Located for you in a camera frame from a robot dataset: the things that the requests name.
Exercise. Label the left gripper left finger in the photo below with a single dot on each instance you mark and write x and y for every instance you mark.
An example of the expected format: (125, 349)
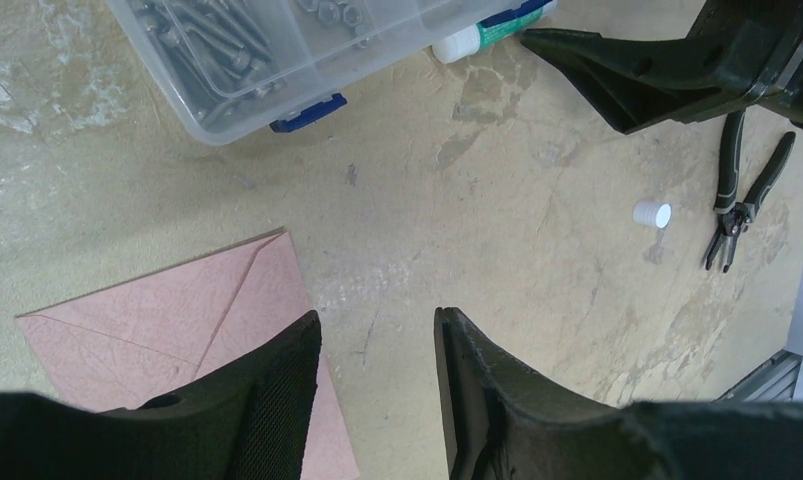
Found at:
(246, 420)

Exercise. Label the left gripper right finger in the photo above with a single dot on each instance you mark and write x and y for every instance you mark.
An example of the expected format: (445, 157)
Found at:
(504, 420)

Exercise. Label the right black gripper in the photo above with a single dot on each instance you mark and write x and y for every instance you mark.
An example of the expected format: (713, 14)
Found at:
(739, 54)

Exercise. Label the pink envelope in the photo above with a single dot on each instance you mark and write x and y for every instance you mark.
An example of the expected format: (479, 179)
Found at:
(123, 345)

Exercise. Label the green white glue stick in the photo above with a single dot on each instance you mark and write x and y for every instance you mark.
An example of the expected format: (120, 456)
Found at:
(482, 35)

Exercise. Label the white glue stick cap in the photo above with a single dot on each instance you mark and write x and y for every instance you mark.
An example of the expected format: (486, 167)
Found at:
(652, 214)

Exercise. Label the clear plastic screw box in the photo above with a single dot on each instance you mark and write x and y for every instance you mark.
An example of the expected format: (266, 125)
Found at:
(230, 68)

